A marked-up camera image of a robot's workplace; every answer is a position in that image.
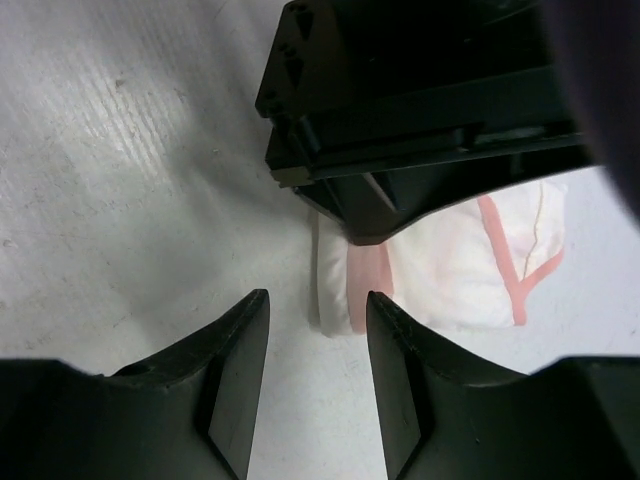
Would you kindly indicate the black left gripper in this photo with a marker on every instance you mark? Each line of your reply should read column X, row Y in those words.
column 355, row 87

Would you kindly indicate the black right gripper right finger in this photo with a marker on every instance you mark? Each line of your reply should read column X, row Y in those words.
column 446, row 413

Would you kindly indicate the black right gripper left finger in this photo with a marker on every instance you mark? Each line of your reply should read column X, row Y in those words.
column 187, row 412

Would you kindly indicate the white underwear with pink trim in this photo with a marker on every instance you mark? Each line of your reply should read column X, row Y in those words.
column 471, row 265

